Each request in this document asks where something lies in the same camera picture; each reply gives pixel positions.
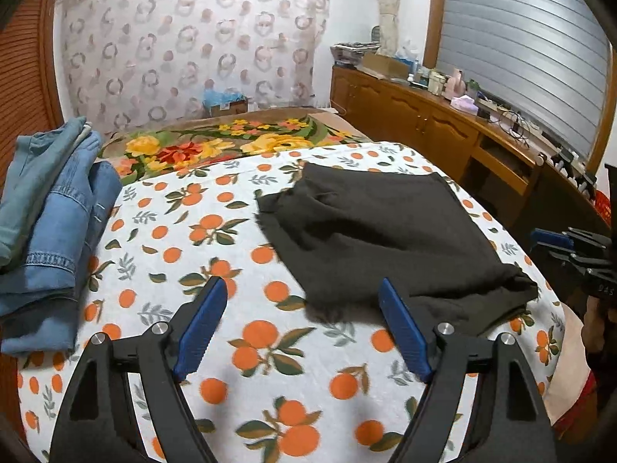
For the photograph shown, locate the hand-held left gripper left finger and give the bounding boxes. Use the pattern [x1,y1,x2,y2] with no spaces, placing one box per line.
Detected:
[48,276,228,463]

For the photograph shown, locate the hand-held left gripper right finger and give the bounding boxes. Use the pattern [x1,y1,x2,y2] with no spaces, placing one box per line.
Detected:
[377,277,560,463]

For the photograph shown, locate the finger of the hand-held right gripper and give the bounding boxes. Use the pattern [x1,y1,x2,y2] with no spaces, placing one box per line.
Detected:
[530,226,617,252]
[547,250,617,277]

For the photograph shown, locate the black pants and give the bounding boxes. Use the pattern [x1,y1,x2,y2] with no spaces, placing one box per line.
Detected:
[254,161,539,338]

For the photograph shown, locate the light blue denim pants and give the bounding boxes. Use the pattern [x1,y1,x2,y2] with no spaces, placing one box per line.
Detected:
[0,117,104,271]

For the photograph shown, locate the black clamp device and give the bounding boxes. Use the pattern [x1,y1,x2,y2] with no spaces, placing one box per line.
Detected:
[550,149,599,199]

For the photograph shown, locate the orange print bedsheet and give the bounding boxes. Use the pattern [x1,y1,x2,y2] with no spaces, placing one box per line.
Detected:
[17,141,565,463]

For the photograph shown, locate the floral blanket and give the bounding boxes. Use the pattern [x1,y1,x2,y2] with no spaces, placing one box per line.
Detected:
[99,115,372,186]

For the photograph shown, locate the pink figurine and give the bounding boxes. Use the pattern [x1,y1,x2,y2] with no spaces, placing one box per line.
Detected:
[443,70,467,100]

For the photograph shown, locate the wooden cabinet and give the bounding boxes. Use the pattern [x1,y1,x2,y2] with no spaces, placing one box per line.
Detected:
[330,65,608,232]

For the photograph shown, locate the grey window blind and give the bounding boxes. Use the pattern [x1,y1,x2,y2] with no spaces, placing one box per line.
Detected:
[434,0,610,160]

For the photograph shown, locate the cardboard box with blue bags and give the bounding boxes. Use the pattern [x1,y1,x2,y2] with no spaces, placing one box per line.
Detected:
[202,88,251,117]

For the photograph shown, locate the open cardboard box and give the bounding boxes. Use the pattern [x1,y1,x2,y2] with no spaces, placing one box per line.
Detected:
[359,53,410,79]

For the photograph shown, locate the stack of newspapers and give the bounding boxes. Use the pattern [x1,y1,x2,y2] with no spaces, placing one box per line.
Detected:
[330,41,381,66]

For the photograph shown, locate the tied cream curtain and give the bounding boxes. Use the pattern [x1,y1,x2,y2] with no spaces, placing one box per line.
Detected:
[376,0,403,56]

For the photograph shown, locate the wooden slatted wardrobe door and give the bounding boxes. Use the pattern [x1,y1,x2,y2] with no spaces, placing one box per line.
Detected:
[0,0,66,189]

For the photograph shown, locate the ring patterned curtain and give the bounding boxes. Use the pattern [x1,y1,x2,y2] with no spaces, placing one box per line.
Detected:
[55,0,333,131]

